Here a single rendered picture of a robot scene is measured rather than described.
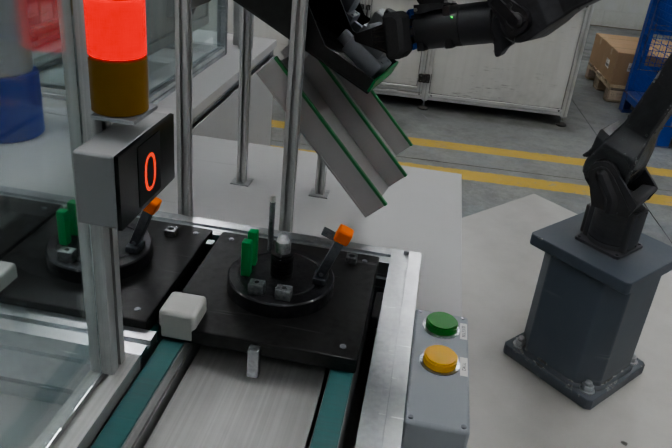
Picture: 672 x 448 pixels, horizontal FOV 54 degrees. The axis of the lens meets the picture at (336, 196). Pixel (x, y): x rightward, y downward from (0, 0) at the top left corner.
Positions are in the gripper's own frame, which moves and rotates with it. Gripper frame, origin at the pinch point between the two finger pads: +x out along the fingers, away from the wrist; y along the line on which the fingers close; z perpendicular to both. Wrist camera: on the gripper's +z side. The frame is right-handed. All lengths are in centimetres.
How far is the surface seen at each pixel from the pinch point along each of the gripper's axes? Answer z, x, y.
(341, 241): -23.2, -2.0, 25.0
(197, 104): -16, 80, -54
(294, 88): -5.9, 10.8, 9.3
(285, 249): -24.0, 5.3, 26.7
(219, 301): -29.0, 12.3, 32.8
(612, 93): -91, 8, -489
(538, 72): -57, 47, -387
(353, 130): -15.8, 10.1, -7.1
